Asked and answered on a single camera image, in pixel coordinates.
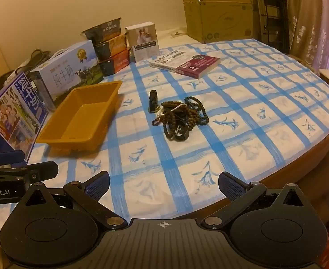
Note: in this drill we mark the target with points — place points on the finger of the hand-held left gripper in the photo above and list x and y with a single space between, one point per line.
7 157
41 169

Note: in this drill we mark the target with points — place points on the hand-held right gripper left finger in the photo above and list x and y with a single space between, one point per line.
97 186

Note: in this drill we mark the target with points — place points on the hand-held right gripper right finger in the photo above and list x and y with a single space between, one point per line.
231 186

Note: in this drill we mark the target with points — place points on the yellow plastic tray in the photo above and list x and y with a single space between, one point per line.
77 112

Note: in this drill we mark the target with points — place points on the dark blue milk carton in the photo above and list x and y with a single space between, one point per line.
13 117

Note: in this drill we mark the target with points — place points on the blue checked tablecloth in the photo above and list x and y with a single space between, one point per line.
237 103

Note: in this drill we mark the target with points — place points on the light blue milk carton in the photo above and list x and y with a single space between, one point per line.
69 67

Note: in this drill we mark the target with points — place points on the white and maroon book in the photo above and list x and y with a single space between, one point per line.
198 64

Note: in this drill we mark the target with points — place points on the red instant noodle bowl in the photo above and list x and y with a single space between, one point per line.
119 61

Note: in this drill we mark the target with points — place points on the white printed box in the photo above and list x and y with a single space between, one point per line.
142 42

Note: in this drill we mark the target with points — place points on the black instant noodle bowl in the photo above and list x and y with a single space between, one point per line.
105 30

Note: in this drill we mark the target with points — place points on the large cardboard box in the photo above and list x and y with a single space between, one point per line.
217 16

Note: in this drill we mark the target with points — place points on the black folding rack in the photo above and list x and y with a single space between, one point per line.
273 14

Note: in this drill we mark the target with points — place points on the pink patterned curtain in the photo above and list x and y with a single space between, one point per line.
315 19

